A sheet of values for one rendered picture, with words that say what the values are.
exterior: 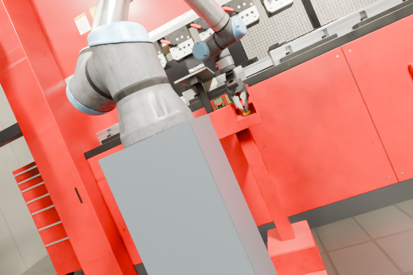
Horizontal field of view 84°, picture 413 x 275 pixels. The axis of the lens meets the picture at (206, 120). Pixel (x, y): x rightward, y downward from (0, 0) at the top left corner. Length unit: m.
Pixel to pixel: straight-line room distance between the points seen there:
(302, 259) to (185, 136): 0.91
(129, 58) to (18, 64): 1.37
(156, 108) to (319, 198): 1.14
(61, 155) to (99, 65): 1.17
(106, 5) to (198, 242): 0.61
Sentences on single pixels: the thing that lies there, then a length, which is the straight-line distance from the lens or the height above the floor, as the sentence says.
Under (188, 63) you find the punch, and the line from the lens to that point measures 1.46.
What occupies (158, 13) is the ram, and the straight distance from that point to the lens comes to 1.56.
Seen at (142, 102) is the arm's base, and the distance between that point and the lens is 0.42.
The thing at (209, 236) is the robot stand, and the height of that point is 0.59.
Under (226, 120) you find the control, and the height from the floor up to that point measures 0.73.
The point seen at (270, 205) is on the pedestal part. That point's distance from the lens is 1.13.
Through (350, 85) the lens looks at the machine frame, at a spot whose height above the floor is 0.64.
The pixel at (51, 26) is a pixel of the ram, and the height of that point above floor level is 1.73.
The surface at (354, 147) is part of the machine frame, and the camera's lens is 1.38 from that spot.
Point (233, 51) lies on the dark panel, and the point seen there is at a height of 1.18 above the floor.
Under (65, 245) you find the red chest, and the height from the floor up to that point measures 0.28.
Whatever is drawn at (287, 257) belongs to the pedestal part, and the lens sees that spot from 1.17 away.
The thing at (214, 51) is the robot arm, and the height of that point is 0.99.
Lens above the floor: 0.77
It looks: level
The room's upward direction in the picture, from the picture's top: 24 degrees counter-clockwise
